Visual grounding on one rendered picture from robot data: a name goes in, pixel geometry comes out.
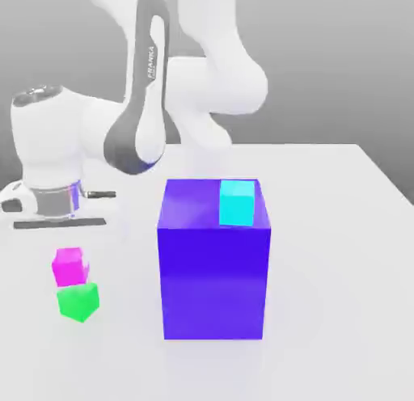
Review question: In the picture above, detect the large blue box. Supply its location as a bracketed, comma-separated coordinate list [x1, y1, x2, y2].
[157, 178, 272, 341]

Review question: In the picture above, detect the small green cube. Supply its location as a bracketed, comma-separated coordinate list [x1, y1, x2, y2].
[57, 281, 100, 323]

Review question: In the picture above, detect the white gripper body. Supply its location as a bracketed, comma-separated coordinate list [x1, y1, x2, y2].
[5, 213, 126, 246]

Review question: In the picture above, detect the small cyan cube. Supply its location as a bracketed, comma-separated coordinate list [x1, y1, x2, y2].
[218, 179, 256, 228]

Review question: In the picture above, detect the small magenta cube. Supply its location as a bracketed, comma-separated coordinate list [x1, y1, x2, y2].
[50, 247, 91, 288]

